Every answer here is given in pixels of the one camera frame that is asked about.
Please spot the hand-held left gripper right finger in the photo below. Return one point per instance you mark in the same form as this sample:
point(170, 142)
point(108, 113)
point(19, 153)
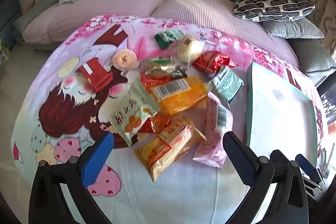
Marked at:
point(239, 158)

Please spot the dark low table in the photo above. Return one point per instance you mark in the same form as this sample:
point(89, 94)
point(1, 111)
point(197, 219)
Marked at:
point(328, 103)

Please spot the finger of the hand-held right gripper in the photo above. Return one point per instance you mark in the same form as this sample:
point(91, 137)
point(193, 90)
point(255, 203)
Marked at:
point(304, 164)
point(278, 156)

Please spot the orange translucent snack packet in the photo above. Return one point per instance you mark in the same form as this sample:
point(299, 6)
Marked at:
point(181, 99)

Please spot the teal snack packet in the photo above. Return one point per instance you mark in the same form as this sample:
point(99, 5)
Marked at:
point(227, 83)

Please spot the white tray with green rim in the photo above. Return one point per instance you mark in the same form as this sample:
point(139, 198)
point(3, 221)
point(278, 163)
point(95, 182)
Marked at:
point(278, 113)

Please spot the red gold-patterned cake packet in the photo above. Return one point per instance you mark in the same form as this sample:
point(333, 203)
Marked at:
point(155, 124)

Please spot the black and white patterned pillow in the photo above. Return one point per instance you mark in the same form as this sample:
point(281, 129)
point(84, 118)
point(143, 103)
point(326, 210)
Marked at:
point(273, 5)

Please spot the grey pillow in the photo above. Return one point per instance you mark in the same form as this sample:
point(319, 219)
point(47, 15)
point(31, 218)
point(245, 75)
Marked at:
point(291, 28)

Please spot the yellow bread packet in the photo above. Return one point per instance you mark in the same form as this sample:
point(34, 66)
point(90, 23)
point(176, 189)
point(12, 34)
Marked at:
point(165, 150)

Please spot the green biscuit packet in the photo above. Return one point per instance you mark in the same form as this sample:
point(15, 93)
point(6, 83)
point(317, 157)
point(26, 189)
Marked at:
point(166, 39)

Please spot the clear packet with green print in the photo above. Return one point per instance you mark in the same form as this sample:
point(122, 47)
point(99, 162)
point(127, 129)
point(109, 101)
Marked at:
point(161, 67)

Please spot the red packet with white stripe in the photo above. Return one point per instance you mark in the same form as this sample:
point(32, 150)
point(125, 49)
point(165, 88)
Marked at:
point(95, 77)

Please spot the pink sofa seat cover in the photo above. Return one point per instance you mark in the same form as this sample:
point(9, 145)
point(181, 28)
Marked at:
point(210, 11)
point(92, 11)

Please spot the round orange jelly cup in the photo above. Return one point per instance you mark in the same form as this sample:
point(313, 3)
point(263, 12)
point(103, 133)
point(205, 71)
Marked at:
point(124, 58)

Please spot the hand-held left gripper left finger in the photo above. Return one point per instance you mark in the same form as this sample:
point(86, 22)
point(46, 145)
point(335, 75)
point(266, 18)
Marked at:
point(97, 158)

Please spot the red and white snack packet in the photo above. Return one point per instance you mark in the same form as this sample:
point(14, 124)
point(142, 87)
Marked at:
point(210, 61)

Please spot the pink snack packet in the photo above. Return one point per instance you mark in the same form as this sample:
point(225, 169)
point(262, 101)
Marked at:
point(212, 140)

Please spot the dark blue cabinet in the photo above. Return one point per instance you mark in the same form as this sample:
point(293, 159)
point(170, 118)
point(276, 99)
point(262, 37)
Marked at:
point(8, 19)

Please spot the white and green snack packet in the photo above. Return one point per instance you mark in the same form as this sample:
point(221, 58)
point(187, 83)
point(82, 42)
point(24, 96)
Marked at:
point(131, 116)

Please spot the round bun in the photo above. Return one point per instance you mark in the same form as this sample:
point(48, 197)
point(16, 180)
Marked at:
point(189, 52)

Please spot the printed cartoon blanket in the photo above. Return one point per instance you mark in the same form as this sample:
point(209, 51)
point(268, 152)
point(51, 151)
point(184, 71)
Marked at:
point(65, 113)

